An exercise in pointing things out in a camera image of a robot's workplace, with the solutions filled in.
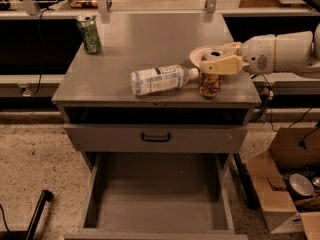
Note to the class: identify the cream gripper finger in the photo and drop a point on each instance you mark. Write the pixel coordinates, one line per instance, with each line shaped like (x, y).
(234, 48)
(229, 65)

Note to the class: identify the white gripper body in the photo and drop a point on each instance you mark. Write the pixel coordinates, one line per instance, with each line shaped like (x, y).
(258, 54)

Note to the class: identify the orange soda can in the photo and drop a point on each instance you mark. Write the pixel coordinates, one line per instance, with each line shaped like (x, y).
(210, 84)

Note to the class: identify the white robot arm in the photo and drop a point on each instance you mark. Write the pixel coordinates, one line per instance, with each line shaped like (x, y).
(297, 53)

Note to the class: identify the grey metal drawer cabinet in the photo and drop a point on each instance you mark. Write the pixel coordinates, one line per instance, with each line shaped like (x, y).
(96, 88)

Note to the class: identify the green soda can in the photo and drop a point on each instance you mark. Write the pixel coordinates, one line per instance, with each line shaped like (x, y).
(89, 32)

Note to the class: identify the closed grey top drawer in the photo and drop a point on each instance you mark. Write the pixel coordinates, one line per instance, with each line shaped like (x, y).
(127, 138)

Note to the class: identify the open grey middle drawer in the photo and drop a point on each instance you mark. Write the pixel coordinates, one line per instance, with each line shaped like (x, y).
(148, 196)

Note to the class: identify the white paper bowl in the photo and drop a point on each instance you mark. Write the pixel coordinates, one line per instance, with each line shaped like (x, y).
(196, 54)

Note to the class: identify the clear plastic water bottle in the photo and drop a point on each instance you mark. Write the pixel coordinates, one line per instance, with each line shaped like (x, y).
(159, 79)

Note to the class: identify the brown cardboard box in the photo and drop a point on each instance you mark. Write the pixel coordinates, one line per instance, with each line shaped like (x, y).
(291, 149)

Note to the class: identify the black pole by cabinet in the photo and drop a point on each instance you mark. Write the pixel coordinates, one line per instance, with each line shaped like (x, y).
(249, 191)

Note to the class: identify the white bowl in box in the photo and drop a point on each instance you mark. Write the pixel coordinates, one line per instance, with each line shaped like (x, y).
(301, 185)

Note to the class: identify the black metal leg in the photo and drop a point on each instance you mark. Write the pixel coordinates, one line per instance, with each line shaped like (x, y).
(45, 196)

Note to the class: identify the black drawer handle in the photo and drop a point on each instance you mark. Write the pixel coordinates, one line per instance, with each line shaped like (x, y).
(155, 138)

